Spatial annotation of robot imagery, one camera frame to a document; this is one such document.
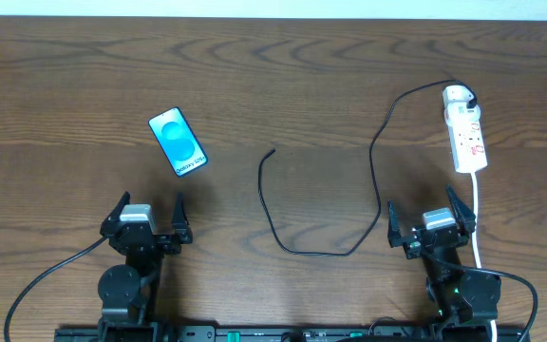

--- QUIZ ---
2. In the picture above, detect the white power strip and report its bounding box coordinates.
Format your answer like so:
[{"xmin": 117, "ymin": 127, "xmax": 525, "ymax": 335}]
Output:
[{"xmin": 444, "ymin": 103, "xmax": 488, "ymax": 174}]

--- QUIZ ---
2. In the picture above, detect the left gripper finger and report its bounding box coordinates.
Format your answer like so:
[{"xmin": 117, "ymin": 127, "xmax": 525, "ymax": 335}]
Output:
[
  {"xmin": 171, "ymin": 193, "xmax": 189, "ymax": 233},
  {"xmin": 104, "ymin": 191, "xmax": 130, "ymax": 227}
]

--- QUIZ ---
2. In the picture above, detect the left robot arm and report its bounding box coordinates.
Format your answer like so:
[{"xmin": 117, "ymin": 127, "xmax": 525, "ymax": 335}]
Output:
[{"xmin": 96, "ymin": 193, "xmax": 193, "ymax": 342}]

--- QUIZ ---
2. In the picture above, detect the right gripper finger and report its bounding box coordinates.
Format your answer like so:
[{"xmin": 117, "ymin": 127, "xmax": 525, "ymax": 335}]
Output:
[
  {"xmin": 445, "ymin": 184, "xmax": 477, "ymax": 232},
  {"xmin": 387, "ymin": 200, "xmax": 402, "ymax": 240}
]

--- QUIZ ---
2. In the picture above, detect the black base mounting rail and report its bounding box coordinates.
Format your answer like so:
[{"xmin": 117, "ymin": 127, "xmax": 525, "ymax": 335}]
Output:
[{"xmin": 53, "ymin": 324, "xmax": 531, "ymax": 342}]

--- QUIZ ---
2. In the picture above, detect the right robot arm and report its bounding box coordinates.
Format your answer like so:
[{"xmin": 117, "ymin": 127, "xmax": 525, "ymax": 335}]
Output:
[{"xmin": 387, "ymin": 186, "xmax": 501, "ymax": 341}]

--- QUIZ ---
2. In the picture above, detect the blue screen Galaxy smartphone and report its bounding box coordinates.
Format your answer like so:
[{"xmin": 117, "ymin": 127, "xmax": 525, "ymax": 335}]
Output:
[{"xmin": 148, "ymin": 107, "xmax": 208, "ymax": 178}]

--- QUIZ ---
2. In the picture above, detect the white USB charger adapter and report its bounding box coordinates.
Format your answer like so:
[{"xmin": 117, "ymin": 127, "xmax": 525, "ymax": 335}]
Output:
[{"xmin": 443, "ymin": 85, "xmax": 477, "ymax": 108}]

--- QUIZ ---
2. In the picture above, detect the black USB charging cable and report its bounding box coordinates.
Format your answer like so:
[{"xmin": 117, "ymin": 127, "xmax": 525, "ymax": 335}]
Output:
[{"xmin": 256, "ymin": 78, "xmax": 479, "ymax": 257}]

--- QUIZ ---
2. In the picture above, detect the white power strip cord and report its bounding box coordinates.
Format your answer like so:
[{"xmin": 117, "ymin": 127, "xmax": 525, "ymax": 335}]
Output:
[{"xmin": 469, "ymin": 171, "xmax": 499, "ymax": 342}]

